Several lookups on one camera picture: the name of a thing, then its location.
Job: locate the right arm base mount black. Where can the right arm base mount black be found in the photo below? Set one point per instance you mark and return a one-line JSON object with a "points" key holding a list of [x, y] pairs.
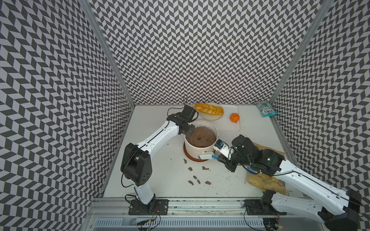
{"points": [[262, 206]]}

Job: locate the aluminium corner post right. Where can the aluminium corner post right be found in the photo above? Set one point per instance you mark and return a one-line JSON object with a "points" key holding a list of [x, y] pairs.
{"points": [[325, 7]]}

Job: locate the teal snack packet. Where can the teal snack packet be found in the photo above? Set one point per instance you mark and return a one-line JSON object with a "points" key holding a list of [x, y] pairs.
{"points": [[266, 109]]}

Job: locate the white ceramic pot with mud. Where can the white ceramic pot with mud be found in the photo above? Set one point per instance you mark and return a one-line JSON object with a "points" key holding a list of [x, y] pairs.
{"points": [[202, 140]]}

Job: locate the metal base rail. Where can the metal base rail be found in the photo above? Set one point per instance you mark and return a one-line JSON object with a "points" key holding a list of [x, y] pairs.
{"points": [[189, 214]]}

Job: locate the white blue scrub brush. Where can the white blue scrub brush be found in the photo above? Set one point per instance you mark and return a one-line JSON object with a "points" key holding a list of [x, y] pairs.
{"points": [[207, 157]]}

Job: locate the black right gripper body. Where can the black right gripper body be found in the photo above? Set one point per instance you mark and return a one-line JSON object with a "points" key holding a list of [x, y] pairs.
{"points": [[232, 161]]}

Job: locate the small orange pumpkin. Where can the small orange pumpkin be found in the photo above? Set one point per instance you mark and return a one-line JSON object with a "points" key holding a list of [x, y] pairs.
{"points": [[234, 118]]}

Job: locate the white cutting board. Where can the white cutting board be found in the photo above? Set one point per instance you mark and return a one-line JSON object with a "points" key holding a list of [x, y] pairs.
{"points": [[224, 124]]}

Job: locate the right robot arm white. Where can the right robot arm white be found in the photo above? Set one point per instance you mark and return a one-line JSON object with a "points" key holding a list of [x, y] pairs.
{"points": [[337, 209]]}

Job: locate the aluminium corner post left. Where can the aluminium corner post left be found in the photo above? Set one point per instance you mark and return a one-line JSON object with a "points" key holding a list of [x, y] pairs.
{"points": [[86, 8]]}

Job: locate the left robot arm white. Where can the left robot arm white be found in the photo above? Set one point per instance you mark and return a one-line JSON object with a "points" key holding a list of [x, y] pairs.
{"points": [[136, 165]]}

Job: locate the aluminium corner post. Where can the aluminium corner post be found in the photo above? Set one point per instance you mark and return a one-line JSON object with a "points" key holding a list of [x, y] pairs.
{"points": [[325, 7], [86, 8]]}

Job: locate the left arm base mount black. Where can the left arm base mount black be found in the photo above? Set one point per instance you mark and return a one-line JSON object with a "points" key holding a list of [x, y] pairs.
{"points": [[155, 206]]}

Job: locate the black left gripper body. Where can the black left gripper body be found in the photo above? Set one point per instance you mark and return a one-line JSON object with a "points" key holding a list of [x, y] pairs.
{"points": [[188, 129]]}

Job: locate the golden bread loaf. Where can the golden bread loaf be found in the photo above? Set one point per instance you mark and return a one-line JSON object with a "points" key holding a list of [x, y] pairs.
{"points": [[209, 109]]}

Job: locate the white round plate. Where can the white round plate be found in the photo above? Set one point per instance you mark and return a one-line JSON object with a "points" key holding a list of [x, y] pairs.
{"points": [[211, 117]]}

